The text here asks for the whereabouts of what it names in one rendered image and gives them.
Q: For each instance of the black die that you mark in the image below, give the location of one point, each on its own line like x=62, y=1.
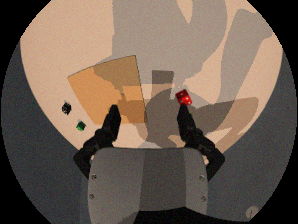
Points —
x=66, y=108

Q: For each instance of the tan flat mat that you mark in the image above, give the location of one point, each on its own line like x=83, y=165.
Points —
x=113, y=82

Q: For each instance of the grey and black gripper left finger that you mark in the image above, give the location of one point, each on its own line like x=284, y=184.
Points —
x=104, y=137

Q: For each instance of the green die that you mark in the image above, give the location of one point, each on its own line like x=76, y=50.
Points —
x=81, y=126

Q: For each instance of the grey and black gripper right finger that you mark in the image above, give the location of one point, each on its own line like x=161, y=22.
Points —
x=194, y=138

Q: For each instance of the red die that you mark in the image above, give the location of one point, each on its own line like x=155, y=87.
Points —
x=183, y=97

